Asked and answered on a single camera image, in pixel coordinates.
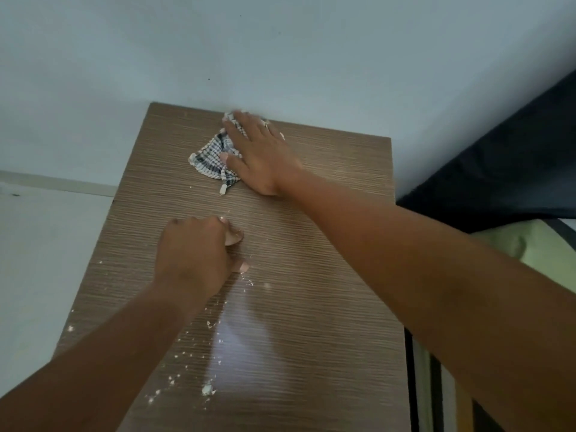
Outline person's left hand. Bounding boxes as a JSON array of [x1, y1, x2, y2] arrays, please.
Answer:
[[153, 215, 251, 303]]

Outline person's right hand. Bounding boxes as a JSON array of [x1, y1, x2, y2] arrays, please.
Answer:
[[220, 110, 305, 197]]

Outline checkered cleaning cloth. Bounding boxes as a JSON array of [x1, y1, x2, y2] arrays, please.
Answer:
[[188, 111, 249, 196]]

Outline person's left forearm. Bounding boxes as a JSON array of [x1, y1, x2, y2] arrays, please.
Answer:
[[0, 280, 226, 432]]

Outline person's right forearm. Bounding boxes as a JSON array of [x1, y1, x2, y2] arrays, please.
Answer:
[[275, 168, 576, 432]]

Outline brown wood-grain cabinet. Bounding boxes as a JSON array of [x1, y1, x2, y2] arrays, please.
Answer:
[[52, 102, 413, 432]]

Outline scattered white crumbs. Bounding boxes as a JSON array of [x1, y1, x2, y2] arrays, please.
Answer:
[[67, 260, 273, 406]]

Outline dark curtain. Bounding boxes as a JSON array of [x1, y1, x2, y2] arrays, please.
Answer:
[[396, 68, 576, 235]]

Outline pale green fabric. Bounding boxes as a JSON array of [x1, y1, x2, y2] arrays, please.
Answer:
[[469, 218, 576, 294]]

